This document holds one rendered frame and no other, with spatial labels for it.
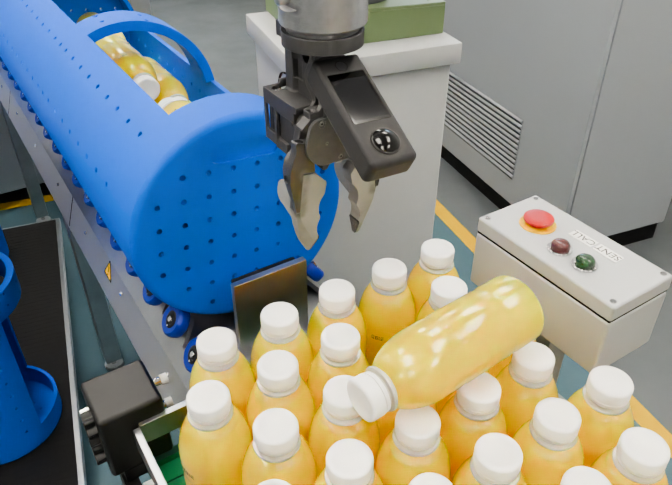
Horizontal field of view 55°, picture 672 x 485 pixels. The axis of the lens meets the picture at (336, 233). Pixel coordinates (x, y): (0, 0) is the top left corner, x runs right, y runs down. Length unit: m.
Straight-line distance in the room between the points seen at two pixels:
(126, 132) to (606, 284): 0.57
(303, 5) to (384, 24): 0.70
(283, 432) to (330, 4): 0.35
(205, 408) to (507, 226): 0.42
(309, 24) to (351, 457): 0.35
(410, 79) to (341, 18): 0.70
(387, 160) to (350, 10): 0.12
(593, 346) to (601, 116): 1.67
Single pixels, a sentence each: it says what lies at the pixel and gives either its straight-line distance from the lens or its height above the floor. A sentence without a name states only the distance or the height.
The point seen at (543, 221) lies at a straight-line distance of 0.81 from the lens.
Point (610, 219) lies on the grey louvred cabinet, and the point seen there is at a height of 0.16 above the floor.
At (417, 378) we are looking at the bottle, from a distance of 0.55.
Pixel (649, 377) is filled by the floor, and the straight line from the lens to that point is 2.31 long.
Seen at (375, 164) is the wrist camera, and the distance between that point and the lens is 0.51.
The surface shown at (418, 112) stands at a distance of 1.27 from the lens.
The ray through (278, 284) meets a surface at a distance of 0.81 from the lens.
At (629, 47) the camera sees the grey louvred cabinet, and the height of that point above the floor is 0.85.
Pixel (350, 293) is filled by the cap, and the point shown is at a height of 1.09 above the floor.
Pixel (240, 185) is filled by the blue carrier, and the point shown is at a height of 1.14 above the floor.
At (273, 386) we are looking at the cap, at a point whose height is 1.08.
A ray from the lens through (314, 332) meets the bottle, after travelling 0.72.
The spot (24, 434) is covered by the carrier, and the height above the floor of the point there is 0.22.
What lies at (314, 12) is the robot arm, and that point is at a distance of 0.53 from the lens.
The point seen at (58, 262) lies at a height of 0.15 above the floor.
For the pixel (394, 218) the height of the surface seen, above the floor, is 0.79.
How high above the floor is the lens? 1.54
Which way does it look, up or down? 35 degrees down
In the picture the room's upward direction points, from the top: straight up
